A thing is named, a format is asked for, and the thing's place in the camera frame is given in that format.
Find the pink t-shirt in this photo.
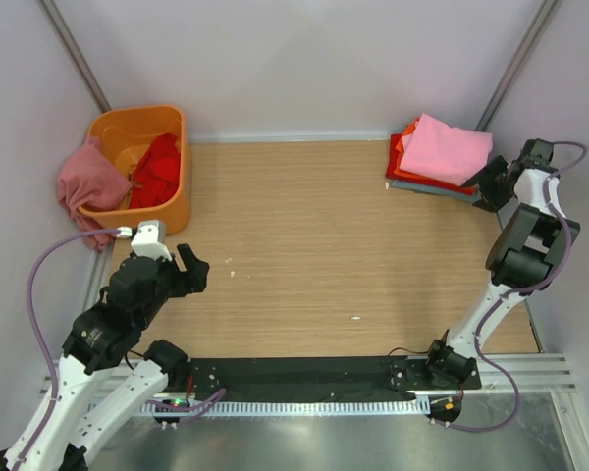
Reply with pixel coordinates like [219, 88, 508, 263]
[401, 113, 493, 186]

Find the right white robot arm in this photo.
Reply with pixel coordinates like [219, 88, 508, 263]
[425, 138, 580, 389]

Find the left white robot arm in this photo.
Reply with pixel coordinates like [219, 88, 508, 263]
[0, 244, 210, 470]

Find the folded grey t-shirt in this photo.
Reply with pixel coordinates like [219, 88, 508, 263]
[388, 180, 479, 204]

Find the folded orange t-shirt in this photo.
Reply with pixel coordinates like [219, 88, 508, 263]
[392, 117, 477, 195]

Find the folded red t-shirt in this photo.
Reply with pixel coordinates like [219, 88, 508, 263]
[386, 133, 476, 196]

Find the red shirt in basket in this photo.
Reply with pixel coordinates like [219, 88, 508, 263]
[129, 133, 181, 209]

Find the dusty pink shirt on basket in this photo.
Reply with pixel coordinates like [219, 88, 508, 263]
[56, 136, 132, 233]

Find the orange plastic basket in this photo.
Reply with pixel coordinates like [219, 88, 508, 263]
[80, 105, 191, 235]

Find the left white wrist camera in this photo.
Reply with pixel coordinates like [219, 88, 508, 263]
[116, 220, 173, 261]

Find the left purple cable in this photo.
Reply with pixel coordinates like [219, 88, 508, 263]
[2, 225, 227, 467]

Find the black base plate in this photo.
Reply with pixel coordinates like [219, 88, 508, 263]
[180, 356, 482, 403]

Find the white slotted cable duct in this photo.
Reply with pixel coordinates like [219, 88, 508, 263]
[134, 396, 431, 419]

